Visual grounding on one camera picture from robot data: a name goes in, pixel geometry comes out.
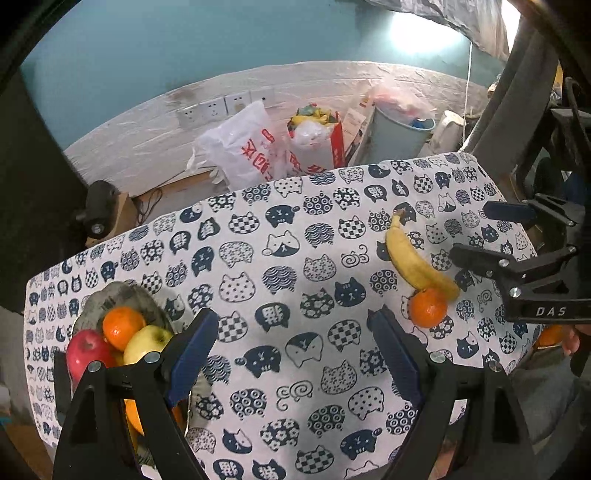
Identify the medium orange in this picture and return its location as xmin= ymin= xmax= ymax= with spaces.
xmin=409 ymin=287 xmax=450 ymax=328

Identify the cat print tablecloth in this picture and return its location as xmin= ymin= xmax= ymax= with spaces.
xmin=23 ymin=151 xmax=543 ymax=480

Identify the grey cloth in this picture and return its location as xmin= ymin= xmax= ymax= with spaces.
xmin=365 ymin=0 xmax=513 ymax=61

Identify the grey chair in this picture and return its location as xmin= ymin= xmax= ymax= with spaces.
xmin=462 ymin=0 xmax=561 ymax=185

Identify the red apple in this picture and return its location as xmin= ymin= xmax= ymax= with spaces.
xmin=66 ymin=329 xmax=118 ymax=393

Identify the person's right hand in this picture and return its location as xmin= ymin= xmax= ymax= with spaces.
xmin=562 ymin=324 xmax=591 ymax=356

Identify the grey glass plate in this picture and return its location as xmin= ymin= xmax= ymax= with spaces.
xmin=69 ymin=281 xmax=218 ymax=467

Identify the white cable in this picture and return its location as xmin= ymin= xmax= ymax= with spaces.
xmin=464 ymin=41 xmax=474 ymax=116

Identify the yellow-green apple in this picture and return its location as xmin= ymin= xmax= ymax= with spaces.
xmin=122 ymin=324 xmax=174 ymax=365

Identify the white kettle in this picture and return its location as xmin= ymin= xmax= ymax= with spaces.
xmin=429 ymin=111 xmax=467 ymax=155

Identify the black round device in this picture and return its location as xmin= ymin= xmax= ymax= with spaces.
xmin=76 ymin=181 xmax=118 ymax=238

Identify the white plastic bag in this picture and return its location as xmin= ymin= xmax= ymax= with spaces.
xmin=187 ymin=100 xmax=289 ymax=188

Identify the yellow banana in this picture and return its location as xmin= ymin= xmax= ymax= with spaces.
xmin=385 ymin=210 xmax=461 ymax=301

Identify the pink plastic bag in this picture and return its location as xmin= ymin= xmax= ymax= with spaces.
xmin=367 ymin=83 xmax=437 ymax=121

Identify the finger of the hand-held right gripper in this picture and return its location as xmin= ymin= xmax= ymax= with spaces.
xmin=484 ymin=195 xmax=579 ymax=228
xmin=449 ymin=244 xmax=581 ymax=302

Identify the red paper bag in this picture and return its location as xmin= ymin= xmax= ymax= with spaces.
xmin=286 ymin=105 xmax=347 ymax=178

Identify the small orange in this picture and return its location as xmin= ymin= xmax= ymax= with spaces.
xmin=124 ymin=399 xmax=185 ymax=437

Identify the light blue bucket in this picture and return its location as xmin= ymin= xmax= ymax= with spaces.
xmin=369 ymin=105 xmax=437 ymax=163

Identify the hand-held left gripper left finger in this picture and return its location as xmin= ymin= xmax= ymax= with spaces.
xmin=52 ymin=308 xmax=220 ymax=480

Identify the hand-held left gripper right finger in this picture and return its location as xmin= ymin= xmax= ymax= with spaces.
xmin=368 ymin=308 xmax=541 ymax=480

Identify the large orange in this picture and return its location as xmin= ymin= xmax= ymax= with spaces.
xmin=102 ymin=307 xmax=147 ymax=352

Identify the black cable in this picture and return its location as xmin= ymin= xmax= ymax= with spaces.
xmin=133 ymin=187 xmax=163 ymax=219

